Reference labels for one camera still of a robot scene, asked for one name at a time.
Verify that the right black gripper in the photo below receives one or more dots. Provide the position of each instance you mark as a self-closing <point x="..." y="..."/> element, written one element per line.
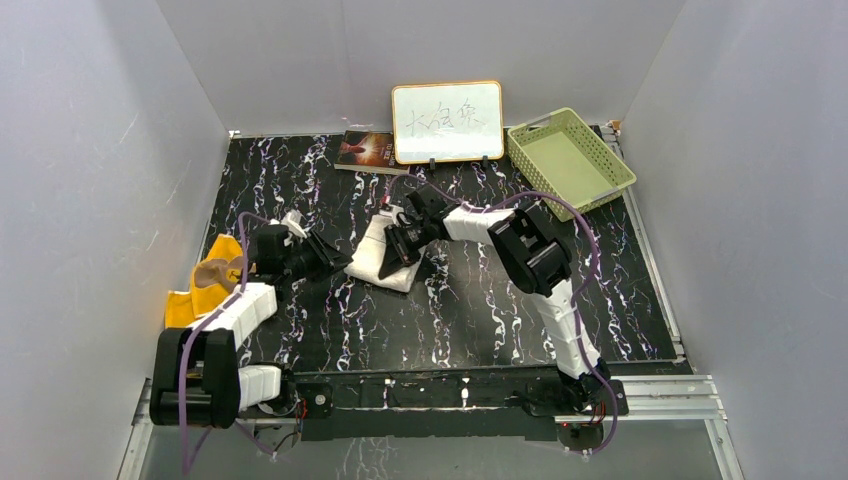
<point x="396" y="254"/>

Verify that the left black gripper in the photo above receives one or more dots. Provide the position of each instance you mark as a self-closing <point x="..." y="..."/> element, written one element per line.
<point x="329" y="256"/>

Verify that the white towel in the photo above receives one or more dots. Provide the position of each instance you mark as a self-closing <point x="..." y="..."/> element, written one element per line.
<point x="368" y="257"/>

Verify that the yellow bear towel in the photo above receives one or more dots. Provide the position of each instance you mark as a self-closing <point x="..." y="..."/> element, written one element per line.
<point x="211" y="281"/>

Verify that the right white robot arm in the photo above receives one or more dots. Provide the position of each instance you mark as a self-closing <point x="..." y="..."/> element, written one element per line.
<point x="536" y="260"/>

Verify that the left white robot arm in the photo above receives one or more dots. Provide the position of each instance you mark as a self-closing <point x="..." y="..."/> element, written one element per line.
<point x="212" y="351"/>

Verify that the dark paperback book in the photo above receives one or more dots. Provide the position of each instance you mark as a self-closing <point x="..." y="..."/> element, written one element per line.
<point x="369" y="152"/>

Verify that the green plastic basket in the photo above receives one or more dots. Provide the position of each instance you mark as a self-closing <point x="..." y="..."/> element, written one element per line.
<point x="561" y="155"/>

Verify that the small whiteboard orange frame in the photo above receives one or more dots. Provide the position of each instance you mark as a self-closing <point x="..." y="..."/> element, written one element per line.
<point x="448" y="122"/>

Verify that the black base frame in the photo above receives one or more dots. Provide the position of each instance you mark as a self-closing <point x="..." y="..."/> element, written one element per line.
<point x="526" y="401"/>

